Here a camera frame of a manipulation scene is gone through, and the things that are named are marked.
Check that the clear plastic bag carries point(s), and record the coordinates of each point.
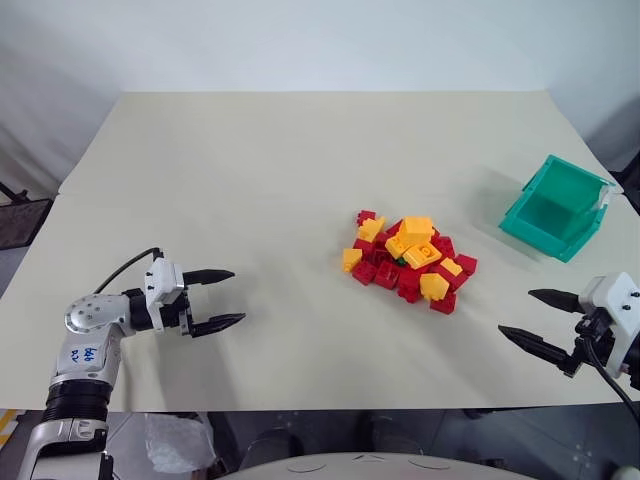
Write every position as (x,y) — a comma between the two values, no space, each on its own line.
(177,442)

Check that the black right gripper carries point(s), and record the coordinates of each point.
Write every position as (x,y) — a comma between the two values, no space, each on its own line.
(592,342)

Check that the red toy block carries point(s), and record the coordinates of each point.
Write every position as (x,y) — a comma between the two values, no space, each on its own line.
(364,243)
(457,283)
(408,289)
(389,236)
(375,255)
(366,216)
(386,276)
(444,303)
(466,264)
(444,246)
(363,273)

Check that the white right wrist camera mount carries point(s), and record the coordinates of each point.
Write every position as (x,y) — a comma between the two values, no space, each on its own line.
(617,300)

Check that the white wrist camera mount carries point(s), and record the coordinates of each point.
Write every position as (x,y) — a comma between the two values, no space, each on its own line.
(617,300)
(162,280)

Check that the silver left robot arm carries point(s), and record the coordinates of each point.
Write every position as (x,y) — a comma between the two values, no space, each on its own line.
(82,345)

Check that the teal plastic bin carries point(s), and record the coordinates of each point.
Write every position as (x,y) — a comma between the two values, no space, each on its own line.
(547,215)

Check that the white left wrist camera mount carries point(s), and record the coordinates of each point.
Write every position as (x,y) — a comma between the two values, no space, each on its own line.
(162,280)

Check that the black metal stand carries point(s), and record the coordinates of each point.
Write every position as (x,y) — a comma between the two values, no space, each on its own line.
(20,217)

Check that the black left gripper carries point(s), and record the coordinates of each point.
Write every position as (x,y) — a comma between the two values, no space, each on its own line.
(176,316)

